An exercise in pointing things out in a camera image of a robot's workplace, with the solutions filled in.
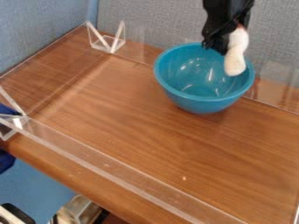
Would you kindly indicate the metal frame under table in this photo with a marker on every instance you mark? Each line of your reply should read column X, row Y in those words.
column 77, row 211

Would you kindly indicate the blue clamp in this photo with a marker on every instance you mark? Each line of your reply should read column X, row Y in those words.
column 7, row 159

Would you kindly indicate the clear acrylic barrier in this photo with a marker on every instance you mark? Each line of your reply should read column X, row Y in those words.
column 100, row 129

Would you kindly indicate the white and brown toy mushroom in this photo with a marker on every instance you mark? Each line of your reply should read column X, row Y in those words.
column 238, row 45

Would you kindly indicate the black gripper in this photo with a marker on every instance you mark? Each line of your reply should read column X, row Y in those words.
column 224, row 15

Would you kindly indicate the blue plastic bowl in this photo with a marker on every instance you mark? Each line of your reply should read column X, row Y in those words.
column 189, row 73

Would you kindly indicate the black and white object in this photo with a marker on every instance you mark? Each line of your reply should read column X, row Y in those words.
column 11, row 215

